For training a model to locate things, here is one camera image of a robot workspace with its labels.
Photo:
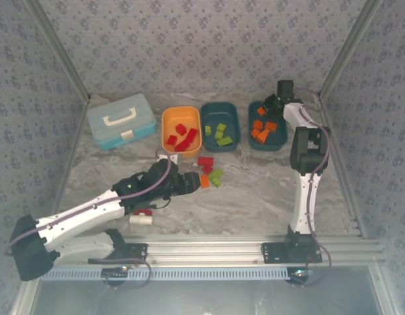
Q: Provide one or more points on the dark green plastic bin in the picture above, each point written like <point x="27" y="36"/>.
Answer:
<point x="278" y="139"/>
<point x="220" y="113"/>

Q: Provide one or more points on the aluminium frame post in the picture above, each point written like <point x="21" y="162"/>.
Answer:
<point x="60" y="49"/>
<point x="346" y="49"/>

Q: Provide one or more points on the long green lego brick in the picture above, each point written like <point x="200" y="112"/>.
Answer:
<point x="224" y="141"/>

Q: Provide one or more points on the black controller board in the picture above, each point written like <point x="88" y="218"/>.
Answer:
<point x="115" y="272"/>
<point x="300" y="273"/>

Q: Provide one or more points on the small orange lego brick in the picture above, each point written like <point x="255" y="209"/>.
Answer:
<point x="257" y="124"/>
<point x="254" y="133"/>

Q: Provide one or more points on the small red lego brick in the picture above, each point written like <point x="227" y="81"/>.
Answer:
<point x="207" y="170"/>

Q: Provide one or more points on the orange sloped lego brick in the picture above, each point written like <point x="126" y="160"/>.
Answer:
<point x="264" y="136"/>

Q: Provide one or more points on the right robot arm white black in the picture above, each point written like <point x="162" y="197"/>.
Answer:
<point x="304" y="203"/>

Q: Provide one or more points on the orange plastic bin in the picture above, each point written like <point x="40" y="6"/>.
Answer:
<point x="180" y="115"/>

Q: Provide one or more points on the wide orange lego brick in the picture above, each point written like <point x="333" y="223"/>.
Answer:
<point x="261" y="112"/>

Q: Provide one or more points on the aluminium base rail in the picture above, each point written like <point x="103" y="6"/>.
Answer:
<point x="205" y="249"/>

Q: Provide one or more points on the long red lego brick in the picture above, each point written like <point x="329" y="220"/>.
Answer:
<point x="183" y="146"/>

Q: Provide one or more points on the wide red lego brick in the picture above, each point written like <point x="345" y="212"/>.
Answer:
<point x="205" y="161"/>

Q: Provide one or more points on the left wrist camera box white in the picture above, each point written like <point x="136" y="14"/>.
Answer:
<point x="164" y="155"/>

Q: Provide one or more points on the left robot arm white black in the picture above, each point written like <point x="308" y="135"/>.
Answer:
<point x="84" y="215"/>

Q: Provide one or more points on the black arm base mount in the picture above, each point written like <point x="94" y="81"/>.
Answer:
<point x="136" y="254"/>
<point x="272" y="252"/>

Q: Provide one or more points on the wide green lego brick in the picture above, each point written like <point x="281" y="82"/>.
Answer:
<point x="217" y="173"/>

